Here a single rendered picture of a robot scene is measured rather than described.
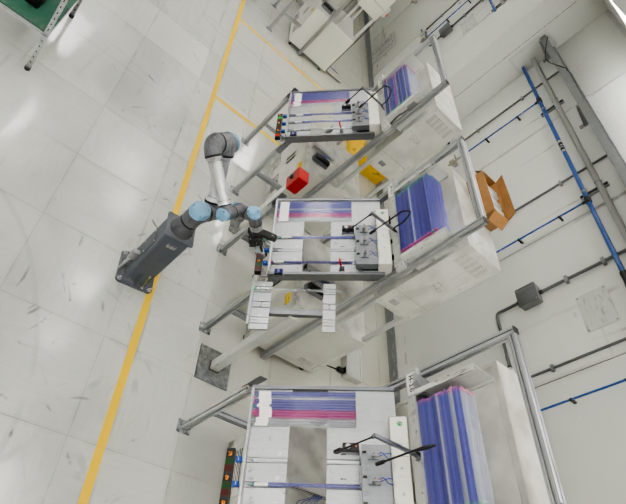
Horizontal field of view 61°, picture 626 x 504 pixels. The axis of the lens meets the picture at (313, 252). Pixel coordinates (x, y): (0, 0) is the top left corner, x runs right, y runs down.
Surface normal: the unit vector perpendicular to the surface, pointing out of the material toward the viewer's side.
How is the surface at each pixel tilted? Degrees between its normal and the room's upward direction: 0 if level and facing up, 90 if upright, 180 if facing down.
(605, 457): 90
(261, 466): 44
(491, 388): 90
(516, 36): 90
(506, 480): 90
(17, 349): 0
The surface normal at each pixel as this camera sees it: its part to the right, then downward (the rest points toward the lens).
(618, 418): -0.74, -0.48
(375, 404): -0.04, -0.69
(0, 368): 0.67, -0.49
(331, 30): -0.04, 0.73
